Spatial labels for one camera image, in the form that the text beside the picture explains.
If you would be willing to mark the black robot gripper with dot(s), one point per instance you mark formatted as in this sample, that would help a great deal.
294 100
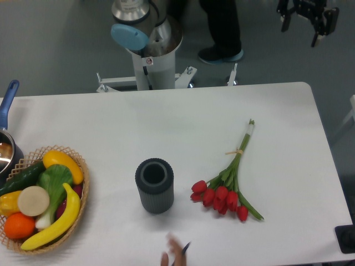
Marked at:
323 19

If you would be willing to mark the silver robot arm blue cap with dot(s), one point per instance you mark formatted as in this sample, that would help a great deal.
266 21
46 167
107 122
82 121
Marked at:
144 28

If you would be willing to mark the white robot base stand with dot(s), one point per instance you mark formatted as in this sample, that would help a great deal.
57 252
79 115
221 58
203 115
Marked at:
151 73

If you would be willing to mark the blurred human hand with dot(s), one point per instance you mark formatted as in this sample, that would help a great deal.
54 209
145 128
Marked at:
175 249

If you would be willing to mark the person leg black trousers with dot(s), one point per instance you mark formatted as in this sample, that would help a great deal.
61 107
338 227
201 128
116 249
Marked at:
223 25

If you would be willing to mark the dark shoe blue sole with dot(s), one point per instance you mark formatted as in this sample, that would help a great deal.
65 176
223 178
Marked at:
211 56

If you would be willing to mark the red tulip bouquet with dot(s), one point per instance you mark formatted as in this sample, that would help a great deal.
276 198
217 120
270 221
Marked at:
223 192

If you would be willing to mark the dark grey ribbed vase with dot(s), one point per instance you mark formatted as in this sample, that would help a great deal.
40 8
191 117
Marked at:
154 179

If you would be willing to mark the black device at table edge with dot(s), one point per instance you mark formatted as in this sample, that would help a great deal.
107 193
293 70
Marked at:
345 238

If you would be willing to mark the dark pen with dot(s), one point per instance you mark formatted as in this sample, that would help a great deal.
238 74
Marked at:
183 252

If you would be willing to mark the red plastic fruit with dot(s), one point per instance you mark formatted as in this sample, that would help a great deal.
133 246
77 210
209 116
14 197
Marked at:
78 189

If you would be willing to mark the yellow plastic squash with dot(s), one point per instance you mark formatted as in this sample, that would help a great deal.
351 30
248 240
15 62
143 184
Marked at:
54 157

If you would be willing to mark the green plastic bok choy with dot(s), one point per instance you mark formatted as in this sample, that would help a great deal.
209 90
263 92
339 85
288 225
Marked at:
52 180

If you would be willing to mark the woven wicker basket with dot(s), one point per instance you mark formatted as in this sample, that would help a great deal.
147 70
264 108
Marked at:
30 159

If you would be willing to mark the yellow plastic banana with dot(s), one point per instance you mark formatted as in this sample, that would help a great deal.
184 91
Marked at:
65 221

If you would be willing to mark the green plastic cucumber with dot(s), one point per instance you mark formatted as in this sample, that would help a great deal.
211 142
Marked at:
27 177

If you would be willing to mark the beige round plastic slice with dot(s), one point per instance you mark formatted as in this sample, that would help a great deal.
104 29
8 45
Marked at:
33 201

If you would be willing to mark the yellow plastic bell pepper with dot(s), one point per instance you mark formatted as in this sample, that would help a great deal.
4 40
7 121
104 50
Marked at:
9 203

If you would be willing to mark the orange plastic orange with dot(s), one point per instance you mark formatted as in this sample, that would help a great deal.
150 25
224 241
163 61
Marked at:
19 226

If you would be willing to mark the blue handled saucepan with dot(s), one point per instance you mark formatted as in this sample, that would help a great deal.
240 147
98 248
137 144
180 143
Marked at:
10 152

